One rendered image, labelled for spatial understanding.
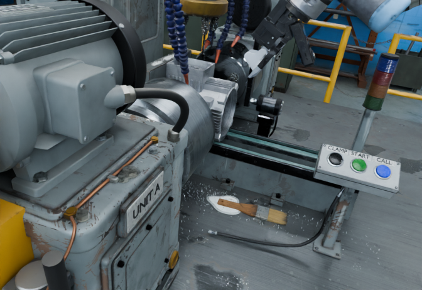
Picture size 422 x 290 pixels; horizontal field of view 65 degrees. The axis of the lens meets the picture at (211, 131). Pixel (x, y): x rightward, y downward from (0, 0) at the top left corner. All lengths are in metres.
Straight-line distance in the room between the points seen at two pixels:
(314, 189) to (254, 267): 0.31
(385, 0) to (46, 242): 0.74
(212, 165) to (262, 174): 0.16
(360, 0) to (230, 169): 0.58
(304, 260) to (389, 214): 0.38
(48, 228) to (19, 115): 0.13
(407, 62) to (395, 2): 4.84
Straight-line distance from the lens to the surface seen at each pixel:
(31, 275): 0.44
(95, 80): 0.37
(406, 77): 5.71
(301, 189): 1.04
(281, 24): 0.87
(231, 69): 1.22
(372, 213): 1.15
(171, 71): 1.02
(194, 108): 0.76
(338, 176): 0.79
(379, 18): 0.82
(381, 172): 0.81
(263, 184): 1.05
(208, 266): 0.84
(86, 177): 0.45
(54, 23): 0.43
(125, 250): 0.48
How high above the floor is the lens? 1.43
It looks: 27 degrees down
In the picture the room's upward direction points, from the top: 7 degrees clockwise
